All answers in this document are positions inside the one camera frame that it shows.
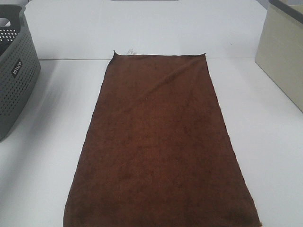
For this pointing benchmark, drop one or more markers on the brown towel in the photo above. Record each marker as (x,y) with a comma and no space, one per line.
(157,152)

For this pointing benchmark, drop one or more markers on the white towel care label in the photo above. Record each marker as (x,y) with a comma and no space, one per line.
(131,52)

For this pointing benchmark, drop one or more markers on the grey perforated plastic basket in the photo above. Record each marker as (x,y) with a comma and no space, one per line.
(19,66)

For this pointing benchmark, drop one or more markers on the beige fabric storage box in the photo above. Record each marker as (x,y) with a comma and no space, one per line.
(280,50)

